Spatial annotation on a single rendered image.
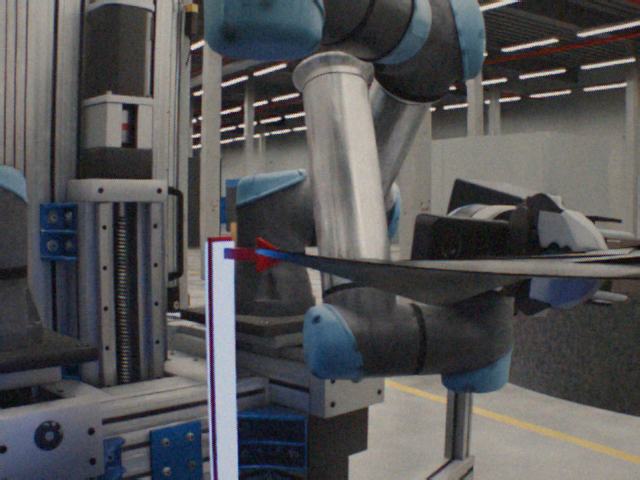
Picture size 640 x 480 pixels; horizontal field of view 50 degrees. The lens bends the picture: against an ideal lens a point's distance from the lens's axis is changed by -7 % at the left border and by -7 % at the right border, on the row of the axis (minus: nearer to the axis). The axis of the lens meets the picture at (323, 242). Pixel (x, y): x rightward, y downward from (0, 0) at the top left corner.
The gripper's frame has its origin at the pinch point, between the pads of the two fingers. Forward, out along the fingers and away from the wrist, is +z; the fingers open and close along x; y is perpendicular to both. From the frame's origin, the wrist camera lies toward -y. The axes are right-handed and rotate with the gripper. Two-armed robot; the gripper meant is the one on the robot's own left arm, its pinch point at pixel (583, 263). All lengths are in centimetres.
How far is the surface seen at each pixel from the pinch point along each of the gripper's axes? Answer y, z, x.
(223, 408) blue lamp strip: -22.4, -8.7, 13.9
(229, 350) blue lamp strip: -22.3, -9.4, 9.5
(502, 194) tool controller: 12, -53, -6
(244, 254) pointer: -21.9, -7.8, 2.2
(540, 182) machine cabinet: 363, -913, -71
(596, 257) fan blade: -3.8, 9.3, -0.7
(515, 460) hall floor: 114, -274, 108
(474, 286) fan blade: -5.3, -6.6, 2.7
